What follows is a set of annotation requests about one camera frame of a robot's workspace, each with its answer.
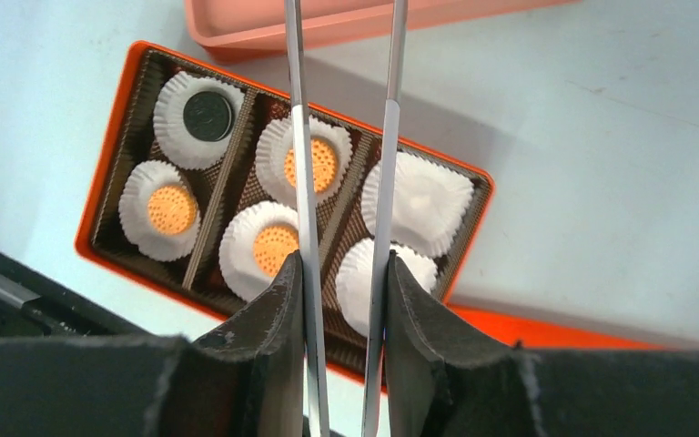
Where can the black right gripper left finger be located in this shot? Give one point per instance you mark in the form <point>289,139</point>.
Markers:
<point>261,351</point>

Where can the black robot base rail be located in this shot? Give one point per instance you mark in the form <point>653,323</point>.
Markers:
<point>32,305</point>

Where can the white paper cup back-right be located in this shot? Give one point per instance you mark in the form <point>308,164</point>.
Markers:
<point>428,205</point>

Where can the white paper cup front-middle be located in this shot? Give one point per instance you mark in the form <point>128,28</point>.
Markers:
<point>235,254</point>

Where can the round orange cookie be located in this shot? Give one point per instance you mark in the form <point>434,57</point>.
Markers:
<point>272,245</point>
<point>324,161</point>
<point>172,210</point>

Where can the pink cookie tray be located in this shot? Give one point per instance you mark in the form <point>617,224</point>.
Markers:
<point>238,31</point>

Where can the white paper cup front-left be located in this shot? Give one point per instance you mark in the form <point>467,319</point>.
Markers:
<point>145,178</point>

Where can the orange cookie tin box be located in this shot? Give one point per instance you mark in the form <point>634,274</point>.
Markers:
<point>195,194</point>

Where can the orange tin lid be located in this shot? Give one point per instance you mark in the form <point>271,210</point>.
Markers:
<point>539,334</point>

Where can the black sandwich cookie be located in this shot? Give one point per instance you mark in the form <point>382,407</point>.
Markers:
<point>208,116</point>

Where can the white paper cup back-middle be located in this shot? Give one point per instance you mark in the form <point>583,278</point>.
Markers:
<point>276,141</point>

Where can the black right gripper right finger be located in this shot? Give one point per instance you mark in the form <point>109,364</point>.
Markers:
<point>443,376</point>

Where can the white paper cup back-left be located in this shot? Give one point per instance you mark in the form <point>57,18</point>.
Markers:
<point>170,132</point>

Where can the white paper cup front-right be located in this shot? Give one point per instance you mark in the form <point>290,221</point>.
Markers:
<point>353,280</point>

